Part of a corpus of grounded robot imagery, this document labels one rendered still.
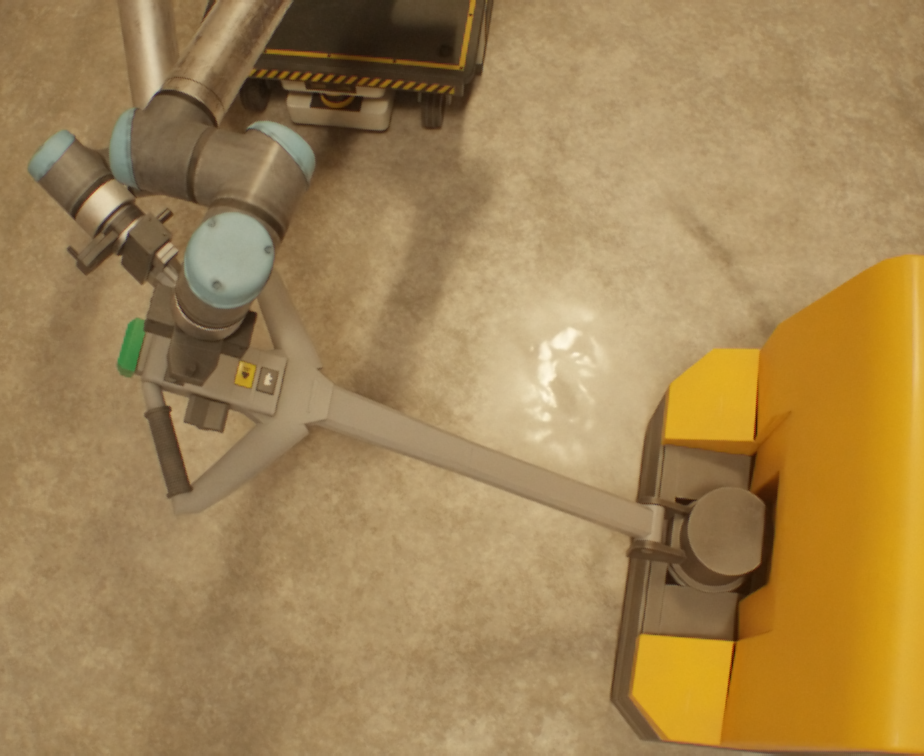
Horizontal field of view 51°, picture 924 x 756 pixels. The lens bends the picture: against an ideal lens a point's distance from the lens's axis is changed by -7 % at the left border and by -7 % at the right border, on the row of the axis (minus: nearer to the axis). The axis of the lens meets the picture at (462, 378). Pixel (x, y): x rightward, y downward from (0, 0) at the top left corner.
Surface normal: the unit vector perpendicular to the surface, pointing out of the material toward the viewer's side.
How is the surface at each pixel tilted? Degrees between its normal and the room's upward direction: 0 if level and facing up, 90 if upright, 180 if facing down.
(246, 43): 58
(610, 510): 38
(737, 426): 22
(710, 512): 0
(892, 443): 45
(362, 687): 0
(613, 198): 0
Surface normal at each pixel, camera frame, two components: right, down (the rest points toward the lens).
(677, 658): -0.37, -0.37
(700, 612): 0.00, -0.34
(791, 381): -0.95, -0.24
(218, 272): 0.36, -0.19
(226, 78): 0.83, 0.00
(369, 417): 0.61, -0.18
